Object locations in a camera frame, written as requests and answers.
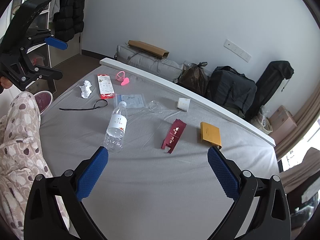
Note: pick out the maroon slipper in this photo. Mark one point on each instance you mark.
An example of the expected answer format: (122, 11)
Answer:
(43, 99)

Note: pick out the grey fabric storage bag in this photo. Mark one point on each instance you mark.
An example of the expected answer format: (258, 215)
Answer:
(164, 68)

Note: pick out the spotted pyjama leg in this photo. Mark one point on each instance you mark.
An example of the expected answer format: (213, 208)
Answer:
(21, 159)

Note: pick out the beige curtain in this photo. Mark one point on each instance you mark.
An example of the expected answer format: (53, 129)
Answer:
(304, 119)

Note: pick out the black duffel bag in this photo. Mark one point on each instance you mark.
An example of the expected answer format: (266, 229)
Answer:
(231, 90)

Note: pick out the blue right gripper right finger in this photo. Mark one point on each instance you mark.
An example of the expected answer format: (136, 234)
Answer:
(224, 173)

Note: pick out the black hanging jacket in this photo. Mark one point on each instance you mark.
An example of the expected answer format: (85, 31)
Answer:
(69, 20)

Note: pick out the white bed frame rail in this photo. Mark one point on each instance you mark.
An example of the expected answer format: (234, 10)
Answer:
(188, 94)

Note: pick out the pink plastic frame toy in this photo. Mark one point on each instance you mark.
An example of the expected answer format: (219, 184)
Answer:
(122, 78)

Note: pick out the dark plastic trash bag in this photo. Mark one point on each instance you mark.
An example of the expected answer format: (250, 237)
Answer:
(194, 78)

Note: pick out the crumpled white tissue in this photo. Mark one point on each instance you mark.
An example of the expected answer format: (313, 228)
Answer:
(86, 89)

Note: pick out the clear plastic water bottle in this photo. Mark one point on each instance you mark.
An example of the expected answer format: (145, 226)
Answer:
(115, 131)

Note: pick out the white paper cup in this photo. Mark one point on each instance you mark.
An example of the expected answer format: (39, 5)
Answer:
(183, 104)

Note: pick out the stacked cardboard boxes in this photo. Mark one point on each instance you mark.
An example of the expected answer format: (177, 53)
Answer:
(282, 123)

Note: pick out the long brown cardboard box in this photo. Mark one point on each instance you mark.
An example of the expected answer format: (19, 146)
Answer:
(153, 50)

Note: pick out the white wall switch panel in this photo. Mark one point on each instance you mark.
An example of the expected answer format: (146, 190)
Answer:
(237, 50)

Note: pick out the yellow cardboard box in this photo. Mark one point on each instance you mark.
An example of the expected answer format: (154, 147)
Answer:
(210, 133)

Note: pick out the grey bed sheet mattress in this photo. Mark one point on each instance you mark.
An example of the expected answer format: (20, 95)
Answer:
(145, 192)

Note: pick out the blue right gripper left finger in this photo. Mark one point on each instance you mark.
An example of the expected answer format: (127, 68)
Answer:
(89, 171)

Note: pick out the clear plastic cup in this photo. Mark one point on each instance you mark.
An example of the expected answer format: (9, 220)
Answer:
(156, 107)

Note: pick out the black upright bag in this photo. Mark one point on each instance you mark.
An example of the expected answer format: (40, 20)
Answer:
(268, 83)

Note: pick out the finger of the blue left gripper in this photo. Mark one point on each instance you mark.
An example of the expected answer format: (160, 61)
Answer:
(53, 42)
(47, 73)

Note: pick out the red white snack package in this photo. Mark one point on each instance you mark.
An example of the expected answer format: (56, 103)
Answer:
(105, 86)

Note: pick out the clear zip bag with paper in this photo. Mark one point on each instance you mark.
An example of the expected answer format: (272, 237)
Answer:
(133, 101)

